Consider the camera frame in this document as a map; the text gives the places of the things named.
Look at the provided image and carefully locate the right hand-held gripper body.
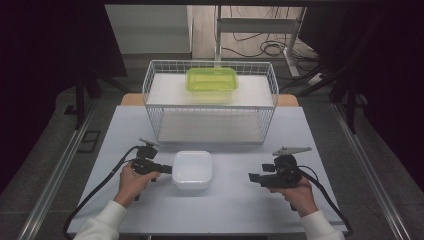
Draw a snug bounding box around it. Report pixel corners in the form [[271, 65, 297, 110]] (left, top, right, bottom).
[[261, 145, 313, 189]]

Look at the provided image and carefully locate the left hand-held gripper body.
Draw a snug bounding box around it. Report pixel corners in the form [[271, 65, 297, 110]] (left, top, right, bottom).
[[130, 138, 160, 175]]

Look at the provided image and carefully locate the white square food container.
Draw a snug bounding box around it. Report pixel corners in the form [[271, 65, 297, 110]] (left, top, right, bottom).
[[171, 150, 214, 191]]

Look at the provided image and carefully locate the white wire shelf rack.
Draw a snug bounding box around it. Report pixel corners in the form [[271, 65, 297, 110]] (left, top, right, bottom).
[[142, 59, 280, 146]]

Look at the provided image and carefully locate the green translucent food container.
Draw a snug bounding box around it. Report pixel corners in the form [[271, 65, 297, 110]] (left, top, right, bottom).
[[185, 67, 239, 104]]

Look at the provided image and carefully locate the person's left hand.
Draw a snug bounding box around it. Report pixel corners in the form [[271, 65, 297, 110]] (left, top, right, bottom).
[[114, 162, 162, 209]]

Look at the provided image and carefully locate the person's right hand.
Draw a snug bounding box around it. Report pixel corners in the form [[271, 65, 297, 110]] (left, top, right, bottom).
[[269, 176, 319, 218]]

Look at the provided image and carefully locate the black metal stand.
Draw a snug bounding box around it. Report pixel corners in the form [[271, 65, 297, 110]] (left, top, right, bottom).
[[74, 66, 129, 131], [329, 66, 368, 134]]

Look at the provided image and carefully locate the white power strip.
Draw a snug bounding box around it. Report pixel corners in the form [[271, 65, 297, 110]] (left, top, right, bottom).
[[308, 72, 324, 86]]

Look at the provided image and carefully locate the white cabinet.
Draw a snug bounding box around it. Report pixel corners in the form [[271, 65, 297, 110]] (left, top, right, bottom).
[[104, 4, 194, 60]]

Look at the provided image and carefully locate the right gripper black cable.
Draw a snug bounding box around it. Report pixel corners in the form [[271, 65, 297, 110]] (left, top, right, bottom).
[[298, 165, 354, 238]]

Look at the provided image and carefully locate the aluminium rail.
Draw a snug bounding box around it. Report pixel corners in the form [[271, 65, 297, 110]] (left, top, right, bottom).
[[16, 99, 98, 240], [331, 101, 409, 240]]

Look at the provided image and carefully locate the black floor cable tangle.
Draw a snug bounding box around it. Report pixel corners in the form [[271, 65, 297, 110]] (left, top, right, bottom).
[[221, 6, 318, 68]]

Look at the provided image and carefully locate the white metal desk frame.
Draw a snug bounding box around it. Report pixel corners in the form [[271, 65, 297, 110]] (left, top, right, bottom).
[[214, 4, 308, 78]]

